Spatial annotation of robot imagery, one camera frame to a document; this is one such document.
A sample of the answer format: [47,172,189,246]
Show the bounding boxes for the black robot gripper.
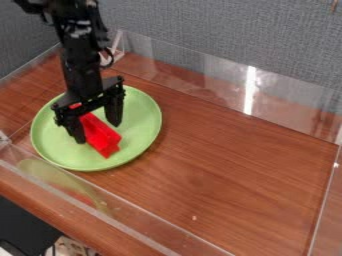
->
[51,50,126,144]

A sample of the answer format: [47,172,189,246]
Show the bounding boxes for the red plastic block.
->
[78,113,122,158]

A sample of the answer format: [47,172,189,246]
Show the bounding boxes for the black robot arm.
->
[14,0,126,144]

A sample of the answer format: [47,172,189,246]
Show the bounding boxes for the green round plate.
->
[30,85,163,172]

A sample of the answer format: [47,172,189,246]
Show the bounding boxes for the white power strip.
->
[43,236,101,256]

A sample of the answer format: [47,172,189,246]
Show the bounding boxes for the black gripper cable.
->
[98,46,117,70]

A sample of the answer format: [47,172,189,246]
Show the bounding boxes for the clear acrylic enclosure wall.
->
[0,31,342,256]

